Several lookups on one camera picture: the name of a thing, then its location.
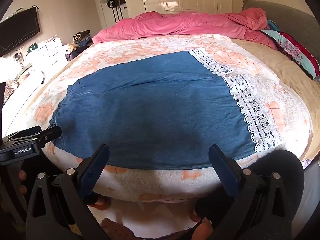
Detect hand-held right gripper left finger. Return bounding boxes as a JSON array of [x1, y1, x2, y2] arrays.
[[26, 144, 110, 240]]

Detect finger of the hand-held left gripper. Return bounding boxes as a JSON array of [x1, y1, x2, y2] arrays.
[[37, 126, 62, 145]]

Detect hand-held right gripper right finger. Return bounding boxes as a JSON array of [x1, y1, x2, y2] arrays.
[[208, 144, 293, 240]]

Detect blue denim pants lace trim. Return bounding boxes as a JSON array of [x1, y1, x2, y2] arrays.
[[51, 47, 285, 171]]

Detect person's left hand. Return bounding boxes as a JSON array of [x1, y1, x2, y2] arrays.
[[17, 170, 28, 193]]

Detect orange slipper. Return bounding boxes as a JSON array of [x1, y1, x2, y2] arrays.
[[88, 195, 111, 211]]

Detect person's dark trouser leg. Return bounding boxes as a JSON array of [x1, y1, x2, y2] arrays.
[[195, 150, 305, 240]]

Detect person's bare foot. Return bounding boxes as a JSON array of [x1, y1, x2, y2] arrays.
[[190, 217, 215, 240]]

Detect pink dotted slipper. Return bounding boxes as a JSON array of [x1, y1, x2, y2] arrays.
[[101, 217, 140, 240]]

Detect white drawer unit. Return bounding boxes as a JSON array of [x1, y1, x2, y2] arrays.
[[24, 37, 68, 74]]

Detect white orange floral fleece blanket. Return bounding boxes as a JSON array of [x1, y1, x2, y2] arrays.
[[29, 34, 313, 203]]

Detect pile of folded clothes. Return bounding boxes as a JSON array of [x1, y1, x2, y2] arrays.
[[72, 30, 93, 49]]

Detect black television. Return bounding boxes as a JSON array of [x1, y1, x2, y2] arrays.
[[0, 7, 41, 57]]

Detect bed with beige sheet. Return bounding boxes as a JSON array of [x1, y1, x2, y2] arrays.
[[231, 39, 320, 162]]

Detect bags hanging on door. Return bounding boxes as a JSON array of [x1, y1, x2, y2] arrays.
[[92, 0, 130, 29]]

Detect colourful floral pillow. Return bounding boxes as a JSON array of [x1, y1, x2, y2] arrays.
[[260, 19, 320, 80]]

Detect pink duvet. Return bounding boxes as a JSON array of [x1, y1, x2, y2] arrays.
[[92, 7, 279, 52]]

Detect grey headboard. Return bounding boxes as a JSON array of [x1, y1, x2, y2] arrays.
[[242, 0, 320, 64]]

